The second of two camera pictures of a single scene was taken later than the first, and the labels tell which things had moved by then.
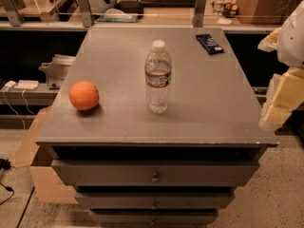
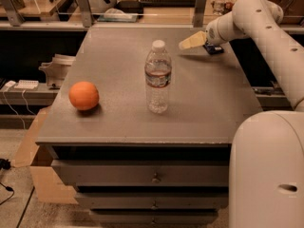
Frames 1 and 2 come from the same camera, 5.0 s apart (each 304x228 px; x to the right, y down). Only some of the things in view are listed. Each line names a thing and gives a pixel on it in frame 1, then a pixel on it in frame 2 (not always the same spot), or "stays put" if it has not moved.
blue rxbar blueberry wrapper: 209,44 stays put
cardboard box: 47,183 stays put
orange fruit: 84,95 stays put
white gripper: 294,38 to 213,33
